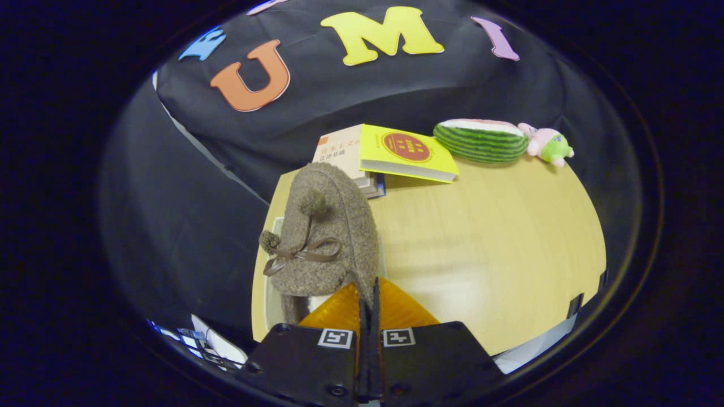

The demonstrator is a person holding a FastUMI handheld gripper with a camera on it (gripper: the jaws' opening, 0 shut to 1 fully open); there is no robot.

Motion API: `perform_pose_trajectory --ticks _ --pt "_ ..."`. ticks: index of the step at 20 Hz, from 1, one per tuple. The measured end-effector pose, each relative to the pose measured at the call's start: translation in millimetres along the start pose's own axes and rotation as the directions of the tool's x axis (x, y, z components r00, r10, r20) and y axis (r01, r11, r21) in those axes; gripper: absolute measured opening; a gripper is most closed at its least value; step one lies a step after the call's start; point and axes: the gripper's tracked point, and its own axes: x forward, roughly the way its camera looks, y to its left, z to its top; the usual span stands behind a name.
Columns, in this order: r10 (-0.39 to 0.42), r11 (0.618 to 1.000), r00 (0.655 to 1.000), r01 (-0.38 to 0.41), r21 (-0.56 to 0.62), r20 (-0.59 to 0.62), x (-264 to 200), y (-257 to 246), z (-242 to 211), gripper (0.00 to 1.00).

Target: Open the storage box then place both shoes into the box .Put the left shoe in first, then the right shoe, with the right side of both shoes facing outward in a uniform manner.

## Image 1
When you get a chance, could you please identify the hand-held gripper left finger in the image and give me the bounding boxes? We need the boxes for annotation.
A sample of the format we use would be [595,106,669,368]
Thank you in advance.
[234,282,372,405]

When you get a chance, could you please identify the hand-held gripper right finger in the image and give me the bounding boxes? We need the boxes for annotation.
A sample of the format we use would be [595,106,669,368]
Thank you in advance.
[370,276,505,405]

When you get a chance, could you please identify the beige fabric storage box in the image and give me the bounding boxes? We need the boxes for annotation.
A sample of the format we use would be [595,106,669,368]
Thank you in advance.
[264,217,390,328]

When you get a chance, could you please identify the brown fuzzy shoe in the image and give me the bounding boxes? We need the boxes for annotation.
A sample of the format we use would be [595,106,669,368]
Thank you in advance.
[259,163,381,326]

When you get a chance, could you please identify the white papers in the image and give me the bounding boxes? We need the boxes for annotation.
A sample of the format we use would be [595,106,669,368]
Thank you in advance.
[148,314,249,371]

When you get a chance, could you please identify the grey paperback book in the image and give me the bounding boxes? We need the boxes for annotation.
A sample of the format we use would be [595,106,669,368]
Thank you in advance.
[355,171,378,197]

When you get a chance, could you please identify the beige paperback book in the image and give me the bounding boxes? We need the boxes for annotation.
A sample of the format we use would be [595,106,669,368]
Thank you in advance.
[312,124,368,181]

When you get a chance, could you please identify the yellow book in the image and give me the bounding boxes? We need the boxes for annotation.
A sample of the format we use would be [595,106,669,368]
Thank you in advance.
[359,124,460,183]

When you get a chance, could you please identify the watermelon slice plush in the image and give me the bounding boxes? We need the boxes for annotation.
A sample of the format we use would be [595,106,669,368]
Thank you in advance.
[433,119,531,164]

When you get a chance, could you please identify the pink and green plush toy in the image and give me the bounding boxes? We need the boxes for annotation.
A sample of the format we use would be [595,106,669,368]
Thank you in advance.
[518,123,575,168]

